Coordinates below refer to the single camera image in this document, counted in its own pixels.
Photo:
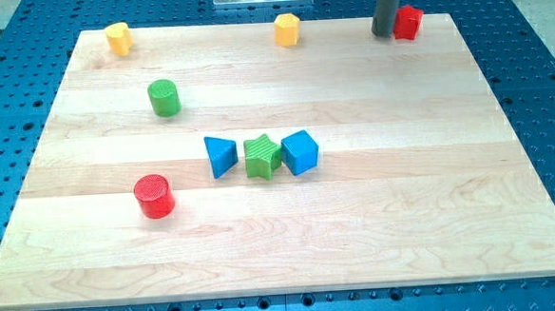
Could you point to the green cylinder block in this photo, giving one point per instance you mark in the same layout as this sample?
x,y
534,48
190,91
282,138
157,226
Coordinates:
x,y
164,98

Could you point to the blue cube block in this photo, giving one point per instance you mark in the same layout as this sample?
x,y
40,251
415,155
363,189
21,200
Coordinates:
x,y
299,152

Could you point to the red cylinder block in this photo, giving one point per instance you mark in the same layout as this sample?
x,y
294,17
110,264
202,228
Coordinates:
x,y
154,196

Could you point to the red star block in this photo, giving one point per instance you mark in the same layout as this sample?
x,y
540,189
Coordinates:
x,y
407,22

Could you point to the blue triangle block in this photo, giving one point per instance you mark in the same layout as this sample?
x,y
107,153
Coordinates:
x,y
222,154

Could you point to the light wooden board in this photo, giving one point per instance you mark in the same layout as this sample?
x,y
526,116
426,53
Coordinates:
x,y
420,177

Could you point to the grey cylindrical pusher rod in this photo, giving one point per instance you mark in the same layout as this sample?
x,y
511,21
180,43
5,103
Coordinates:
x,y
384,17

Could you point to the green star block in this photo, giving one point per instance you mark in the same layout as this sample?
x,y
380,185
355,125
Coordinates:
x,y
262,157

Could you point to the yellow heart block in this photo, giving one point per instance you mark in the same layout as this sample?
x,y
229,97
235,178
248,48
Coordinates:
x,y
119,38

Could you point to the yellow hexagon block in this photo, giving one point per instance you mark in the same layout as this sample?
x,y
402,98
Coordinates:
x,y
286,29

